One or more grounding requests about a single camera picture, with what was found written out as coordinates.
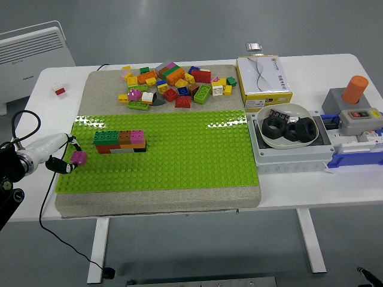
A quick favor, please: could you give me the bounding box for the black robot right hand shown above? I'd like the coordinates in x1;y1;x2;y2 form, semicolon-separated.
357;266;383;287

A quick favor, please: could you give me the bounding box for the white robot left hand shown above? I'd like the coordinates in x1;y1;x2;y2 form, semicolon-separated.
23;133;84;175

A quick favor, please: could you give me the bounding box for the flat orange toy brick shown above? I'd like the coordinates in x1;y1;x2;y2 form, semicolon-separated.
119;141;147;150

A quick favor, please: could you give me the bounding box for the grey sloped toy brick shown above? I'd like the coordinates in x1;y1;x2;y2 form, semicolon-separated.
151;91;166;106

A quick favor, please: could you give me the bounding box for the long orange toy brick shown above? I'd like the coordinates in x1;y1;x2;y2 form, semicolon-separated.
136;71;159;84

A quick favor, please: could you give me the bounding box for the green toy baseplate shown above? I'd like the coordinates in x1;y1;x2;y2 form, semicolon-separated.
55;109;260;194

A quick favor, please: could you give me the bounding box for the red sloped toy brick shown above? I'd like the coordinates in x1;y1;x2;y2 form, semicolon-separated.
174;95;192;109

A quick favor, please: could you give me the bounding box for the large orange toy brick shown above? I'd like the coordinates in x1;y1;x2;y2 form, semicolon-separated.
166;68;186;86

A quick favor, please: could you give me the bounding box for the large red toy brick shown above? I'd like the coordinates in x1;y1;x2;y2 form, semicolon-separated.
191;69;212;84

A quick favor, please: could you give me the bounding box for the white table leg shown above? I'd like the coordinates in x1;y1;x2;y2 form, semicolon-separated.
296;208;327;274
86;217;110;284

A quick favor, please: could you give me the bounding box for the white panel heater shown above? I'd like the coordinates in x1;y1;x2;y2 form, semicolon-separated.
0;20;77;117

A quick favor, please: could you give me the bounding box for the grey-brown foam mat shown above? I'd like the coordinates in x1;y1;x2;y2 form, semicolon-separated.
54;64;262;218

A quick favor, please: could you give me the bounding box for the white breaker module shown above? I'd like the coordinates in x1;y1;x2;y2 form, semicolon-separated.
329;130;383;155

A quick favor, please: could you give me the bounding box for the grey plastic junction box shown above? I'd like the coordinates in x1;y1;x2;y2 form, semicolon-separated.
247;110;335;175

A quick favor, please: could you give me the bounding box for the white shallow bowl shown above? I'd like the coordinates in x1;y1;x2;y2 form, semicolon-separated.
256;103;319;149

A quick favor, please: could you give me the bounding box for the large black hex nut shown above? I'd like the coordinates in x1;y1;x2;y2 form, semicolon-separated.
294;117;318;143
262;116;287;140

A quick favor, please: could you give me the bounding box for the small black hex nut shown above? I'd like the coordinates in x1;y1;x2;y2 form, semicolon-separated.
283;122;300;142

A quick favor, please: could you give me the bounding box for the grey block with hole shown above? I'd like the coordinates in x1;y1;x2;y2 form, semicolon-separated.
321;87;373;116

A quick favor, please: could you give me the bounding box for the dark patterned component strip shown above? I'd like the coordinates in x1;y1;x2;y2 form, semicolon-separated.
268;108;293;123

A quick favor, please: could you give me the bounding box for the orange cylinder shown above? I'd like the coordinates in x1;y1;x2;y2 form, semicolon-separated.
342;75;369;105

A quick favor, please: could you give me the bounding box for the yellow and white carton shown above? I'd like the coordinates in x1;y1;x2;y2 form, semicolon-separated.
235;54;294;112

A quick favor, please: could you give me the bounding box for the blue plastic rail base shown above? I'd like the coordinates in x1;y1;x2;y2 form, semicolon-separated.
319;111;383;169

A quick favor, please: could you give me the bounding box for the thin black cord with plug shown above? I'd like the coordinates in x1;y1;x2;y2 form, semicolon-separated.
39;140;116;280

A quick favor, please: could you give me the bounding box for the grey push-button switch box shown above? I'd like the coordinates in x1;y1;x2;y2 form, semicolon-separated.
338;108;383;136

